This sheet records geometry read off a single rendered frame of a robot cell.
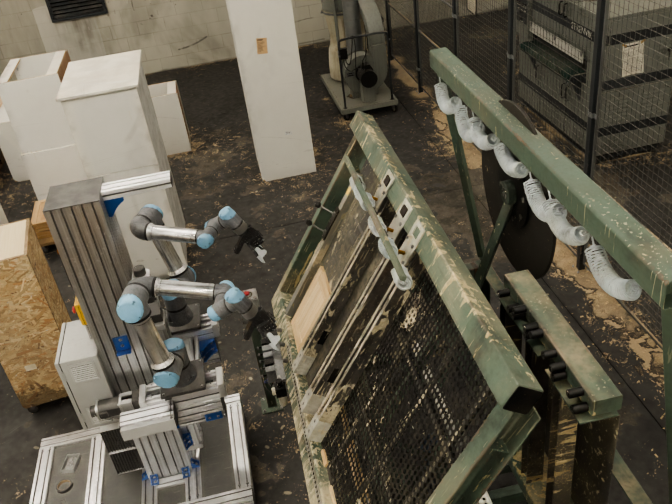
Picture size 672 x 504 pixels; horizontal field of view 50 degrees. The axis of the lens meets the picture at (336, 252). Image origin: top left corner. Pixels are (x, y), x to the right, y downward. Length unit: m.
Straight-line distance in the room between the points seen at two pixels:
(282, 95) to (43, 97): 2.29
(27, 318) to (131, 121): 1.70
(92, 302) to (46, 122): 4.24
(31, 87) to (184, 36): 4.48
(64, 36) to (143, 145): 6.06
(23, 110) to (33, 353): 3.14
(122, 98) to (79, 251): 2.40
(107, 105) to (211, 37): 6.07
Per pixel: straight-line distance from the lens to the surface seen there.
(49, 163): 7.80
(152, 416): 3.71
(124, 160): 5.87
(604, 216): 2.41
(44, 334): 5.10
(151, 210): 3.92
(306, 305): 3.98
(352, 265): 3.41
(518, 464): 3.16
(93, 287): 3.56
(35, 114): 7.65
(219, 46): 11.67
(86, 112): 5.74
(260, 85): 7.23
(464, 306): 2.45
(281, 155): 7.53
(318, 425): 3.37
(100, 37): 11.66
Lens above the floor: 3.44
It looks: 33 degrees down
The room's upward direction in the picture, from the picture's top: 8 degrees counter-clockwise
